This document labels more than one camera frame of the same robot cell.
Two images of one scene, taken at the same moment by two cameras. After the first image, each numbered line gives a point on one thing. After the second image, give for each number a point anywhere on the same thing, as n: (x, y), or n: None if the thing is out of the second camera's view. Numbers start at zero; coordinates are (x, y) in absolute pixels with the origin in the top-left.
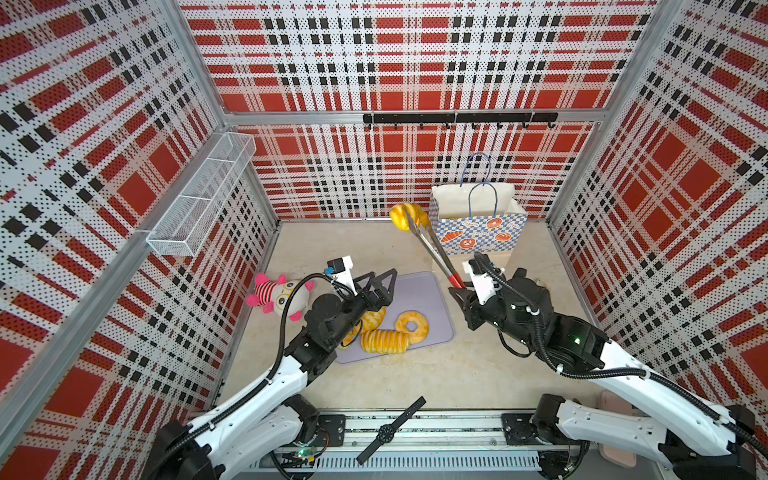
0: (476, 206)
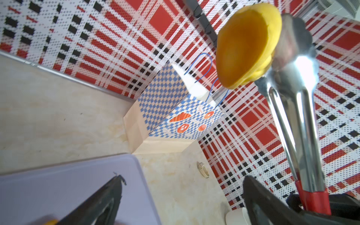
0: (171, 114)
